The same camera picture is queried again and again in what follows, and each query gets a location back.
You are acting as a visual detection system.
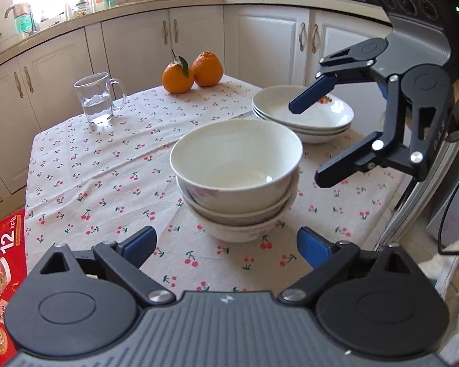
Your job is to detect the large white plate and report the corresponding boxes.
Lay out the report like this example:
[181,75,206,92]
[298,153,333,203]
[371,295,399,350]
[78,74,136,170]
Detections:
[252,109,352,136]

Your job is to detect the white fruit plate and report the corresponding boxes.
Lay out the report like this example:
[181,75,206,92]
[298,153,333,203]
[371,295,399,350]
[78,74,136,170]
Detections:
[284,124,351,144]
[251,84,355,131]

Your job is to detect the white floral bowl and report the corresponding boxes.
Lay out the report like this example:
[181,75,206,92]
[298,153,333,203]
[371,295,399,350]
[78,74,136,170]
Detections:
[170,119,303,214]
[175,167,301,227]

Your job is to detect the kitchen faucet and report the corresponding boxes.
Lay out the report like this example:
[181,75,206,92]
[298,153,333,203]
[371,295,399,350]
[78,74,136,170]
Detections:
[4,2,37,35]

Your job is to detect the white base cabinets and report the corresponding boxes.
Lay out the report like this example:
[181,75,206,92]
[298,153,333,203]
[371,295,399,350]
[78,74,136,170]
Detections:
[0,0,390,203]

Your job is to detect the cherry print tablecloth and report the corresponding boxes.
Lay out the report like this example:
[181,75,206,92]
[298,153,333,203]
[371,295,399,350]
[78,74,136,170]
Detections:
[25,76,407,293]

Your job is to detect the red printed carton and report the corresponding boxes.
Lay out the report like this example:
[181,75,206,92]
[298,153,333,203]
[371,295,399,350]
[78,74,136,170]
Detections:
[0,210,26,366]

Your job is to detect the bumpy orange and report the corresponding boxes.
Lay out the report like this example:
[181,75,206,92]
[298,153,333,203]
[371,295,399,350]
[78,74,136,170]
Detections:
[191,51,224,88]

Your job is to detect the glass water mug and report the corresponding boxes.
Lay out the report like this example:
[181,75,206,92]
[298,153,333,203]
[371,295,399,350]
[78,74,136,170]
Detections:
[73,72,127,126]

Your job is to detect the orange with leaf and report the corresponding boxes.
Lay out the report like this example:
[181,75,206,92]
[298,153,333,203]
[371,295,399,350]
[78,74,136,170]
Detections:
[162,50,195,95]

